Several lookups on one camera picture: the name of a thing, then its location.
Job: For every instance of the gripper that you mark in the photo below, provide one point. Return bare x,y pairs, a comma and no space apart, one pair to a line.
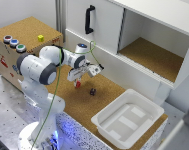
81,71

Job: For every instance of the pink block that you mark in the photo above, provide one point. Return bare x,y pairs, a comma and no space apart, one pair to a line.
78,84

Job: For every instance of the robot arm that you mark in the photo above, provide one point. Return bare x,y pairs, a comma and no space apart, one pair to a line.
37,68

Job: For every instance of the purple block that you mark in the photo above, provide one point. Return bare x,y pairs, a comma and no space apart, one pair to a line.
92,91

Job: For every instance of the yellow block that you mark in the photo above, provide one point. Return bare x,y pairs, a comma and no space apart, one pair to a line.
41,38

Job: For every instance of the white sliding door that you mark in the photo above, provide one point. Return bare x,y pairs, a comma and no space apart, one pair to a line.
104,23

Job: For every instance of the green button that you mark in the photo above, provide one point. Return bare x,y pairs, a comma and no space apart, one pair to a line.
20,47

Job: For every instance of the white plastic box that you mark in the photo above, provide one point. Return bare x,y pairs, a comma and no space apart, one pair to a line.
127,118

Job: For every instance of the blue button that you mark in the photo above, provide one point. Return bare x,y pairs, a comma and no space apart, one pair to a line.
14,42

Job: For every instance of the white cabinet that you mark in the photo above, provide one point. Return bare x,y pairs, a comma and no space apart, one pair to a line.
154,43

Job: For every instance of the red button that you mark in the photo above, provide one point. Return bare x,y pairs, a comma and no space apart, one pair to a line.
7,38

